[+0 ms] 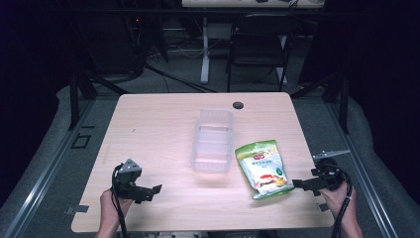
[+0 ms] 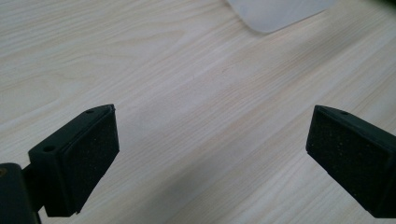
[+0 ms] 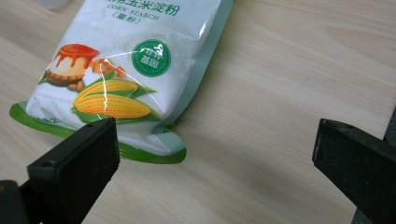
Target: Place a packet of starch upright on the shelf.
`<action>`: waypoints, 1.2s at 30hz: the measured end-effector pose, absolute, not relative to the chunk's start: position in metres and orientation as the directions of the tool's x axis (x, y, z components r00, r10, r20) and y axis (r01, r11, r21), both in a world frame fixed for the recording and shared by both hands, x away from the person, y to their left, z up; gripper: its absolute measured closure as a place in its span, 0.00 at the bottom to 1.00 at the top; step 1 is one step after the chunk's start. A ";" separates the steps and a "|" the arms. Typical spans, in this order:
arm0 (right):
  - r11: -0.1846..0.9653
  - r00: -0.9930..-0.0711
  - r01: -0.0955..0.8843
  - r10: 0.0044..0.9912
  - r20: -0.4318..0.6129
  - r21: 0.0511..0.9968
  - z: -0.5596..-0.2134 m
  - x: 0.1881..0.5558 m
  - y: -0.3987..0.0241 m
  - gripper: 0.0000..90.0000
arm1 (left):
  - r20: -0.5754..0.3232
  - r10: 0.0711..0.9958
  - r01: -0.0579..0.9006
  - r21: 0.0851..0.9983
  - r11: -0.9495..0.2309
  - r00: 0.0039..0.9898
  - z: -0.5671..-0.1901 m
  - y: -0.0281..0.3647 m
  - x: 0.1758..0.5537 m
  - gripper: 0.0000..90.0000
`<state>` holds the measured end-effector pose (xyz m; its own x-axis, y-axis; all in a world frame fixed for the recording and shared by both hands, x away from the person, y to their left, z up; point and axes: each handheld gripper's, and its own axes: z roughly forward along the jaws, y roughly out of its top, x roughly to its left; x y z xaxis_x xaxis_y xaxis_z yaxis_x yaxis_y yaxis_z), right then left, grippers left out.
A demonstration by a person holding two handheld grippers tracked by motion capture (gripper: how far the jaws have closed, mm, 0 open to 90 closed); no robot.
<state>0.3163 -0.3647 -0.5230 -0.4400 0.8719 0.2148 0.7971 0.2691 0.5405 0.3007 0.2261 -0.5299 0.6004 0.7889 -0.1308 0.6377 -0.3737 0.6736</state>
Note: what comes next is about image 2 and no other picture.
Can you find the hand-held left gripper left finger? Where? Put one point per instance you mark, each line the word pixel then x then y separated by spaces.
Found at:
pixel 74 161

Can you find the white flat sheet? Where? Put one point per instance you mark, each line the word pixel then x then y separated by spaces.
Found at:
pixel 277 14

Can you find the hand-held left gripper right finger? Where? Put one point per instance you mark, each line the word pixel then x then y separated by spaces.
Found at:
pixel 355 158

